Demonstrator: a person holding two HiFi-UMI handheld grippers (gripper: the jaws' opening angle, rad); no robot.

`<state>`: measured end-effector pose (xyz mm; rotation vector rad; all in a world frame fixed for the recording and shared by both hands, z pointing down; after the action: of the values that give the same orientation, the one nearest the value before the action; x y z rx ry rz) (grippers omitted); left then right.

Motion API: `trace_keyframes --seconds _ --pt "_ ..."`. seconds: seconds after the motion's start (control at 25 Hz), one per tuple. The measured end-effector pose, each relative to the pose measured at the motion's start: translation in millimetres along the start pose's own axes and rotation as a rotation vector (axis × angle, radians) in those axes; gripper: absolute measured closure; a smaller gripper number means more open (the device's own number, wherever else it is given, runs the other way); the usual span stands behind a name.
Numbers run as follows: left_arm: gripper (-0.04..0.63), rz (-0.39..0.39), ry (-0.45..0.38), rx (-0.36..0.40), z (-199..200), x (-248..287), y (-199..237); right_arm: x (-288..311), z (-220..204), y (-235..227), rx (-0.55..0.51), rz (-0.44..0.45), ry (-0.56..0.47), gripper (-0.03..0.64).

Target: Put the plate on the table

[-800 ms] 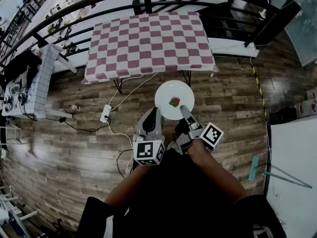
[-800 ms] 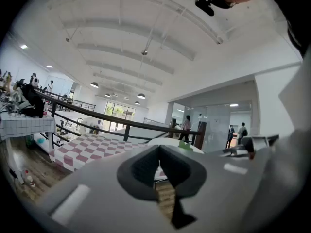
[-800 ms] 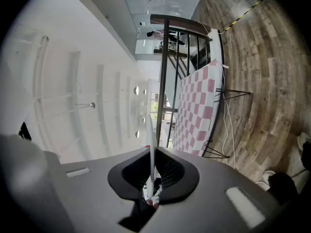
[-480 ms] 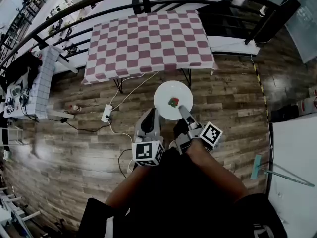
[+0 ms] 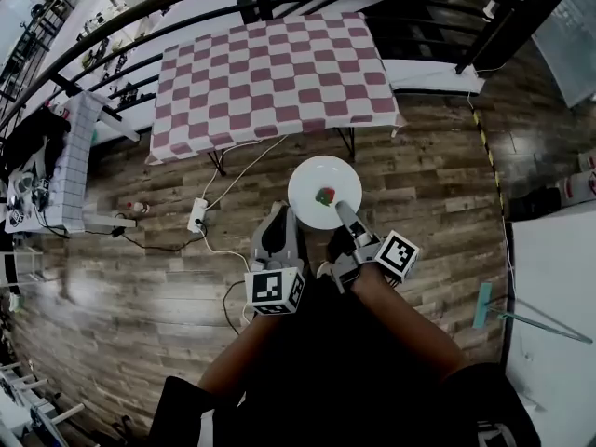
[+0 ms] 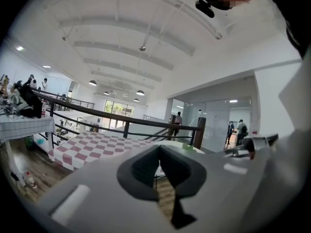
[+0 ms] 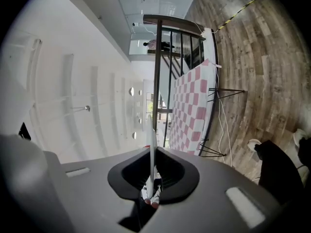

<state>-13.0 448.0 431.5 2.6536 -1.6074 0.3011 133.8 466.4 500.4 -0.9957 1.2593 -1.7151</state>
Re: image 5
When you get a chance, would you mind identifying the black cable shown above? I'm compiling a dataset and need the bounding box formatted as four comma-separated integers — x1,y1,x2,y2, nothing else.
82,220,209,253

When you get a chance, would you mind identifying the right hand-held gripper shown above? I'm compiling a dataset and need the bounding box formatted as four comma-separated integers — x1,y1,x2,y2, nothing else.
329,200,421,294

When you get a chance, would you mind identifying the white cable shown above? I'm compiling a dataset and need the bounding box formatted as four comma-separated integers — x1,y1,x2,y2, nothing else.
200,133,289,329

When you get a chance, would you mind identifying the teal floor squeegee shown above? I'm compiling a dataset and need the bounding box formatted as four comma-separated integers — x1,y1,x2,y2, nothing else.
471,281,595,345

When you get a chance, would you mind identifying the white raised platform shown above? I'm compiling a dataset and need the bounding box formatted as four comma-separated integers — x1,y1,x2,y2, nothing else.
504,205,596,447

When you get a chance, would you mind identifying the checkered cloth table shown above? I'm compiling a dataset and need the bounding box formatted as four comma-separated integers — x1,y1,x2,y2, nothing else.
144,11,407,177

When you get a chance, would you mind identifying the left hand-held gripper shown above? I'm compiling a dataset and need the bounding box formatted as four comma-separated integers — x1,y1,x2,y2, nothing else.
243,200,309,318

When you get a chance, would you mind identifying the person's right forearm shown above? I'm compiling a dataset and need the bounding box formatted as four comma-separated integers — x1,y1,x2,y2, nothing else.
348,264,467,384

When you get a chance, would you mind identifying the black jacket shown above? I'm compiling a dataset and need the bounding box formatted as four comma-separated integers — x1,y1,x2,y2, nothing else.
0,113,73,183

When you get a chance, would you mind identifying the side table with grid cloth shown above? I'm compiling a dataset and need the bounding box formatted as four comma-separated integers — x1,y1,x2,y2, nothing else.
3,90,142,237

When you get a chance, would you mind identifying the white plate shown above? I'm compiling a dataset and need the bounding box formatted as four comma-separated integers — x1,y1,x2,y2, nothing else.
287,155,364,231

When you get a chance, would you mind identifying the yellow black hazard tape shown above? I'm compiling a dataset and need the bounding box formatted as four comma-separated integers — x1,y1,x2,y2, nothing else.
471,108,508,216

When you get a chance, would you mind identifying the person's black shirt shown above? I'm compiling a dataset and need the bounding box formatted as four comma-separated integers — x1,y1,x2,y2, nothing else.
147,272,544,447

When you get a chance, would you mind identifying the white power strip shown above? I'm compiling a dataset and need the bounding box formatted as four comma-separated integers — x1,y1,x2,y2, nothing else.
186,196,210,234

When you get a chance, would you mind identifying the black bag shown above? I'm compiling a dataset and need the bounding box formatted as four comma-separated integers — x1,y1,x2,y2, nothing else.
508,185,563,222

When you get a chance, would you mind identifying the person's left forearm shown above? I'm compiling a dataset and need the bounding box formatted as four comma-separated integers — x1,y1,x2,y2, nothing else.
196,312,281,402

